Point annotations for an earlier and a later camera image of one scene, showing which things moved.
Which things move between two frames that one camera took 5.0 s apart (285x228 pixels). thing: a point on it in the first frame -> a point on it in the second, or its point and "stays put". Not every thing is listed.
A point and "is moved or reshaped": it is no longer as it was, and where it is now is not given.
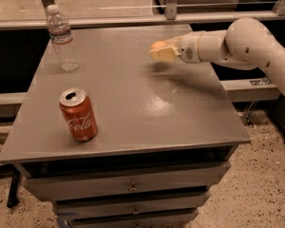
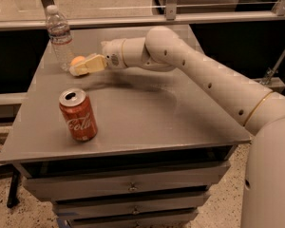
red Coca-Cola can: x=76 y=104 stays put
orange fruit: x=158 y=44 is moved or reshaped
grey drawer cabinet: x=123 y=141 stays put
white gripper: x=188 y=48 -> x=112 y=54
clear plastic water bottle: x=62 y=40 stays put
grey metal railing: x=282 y=12 stays put
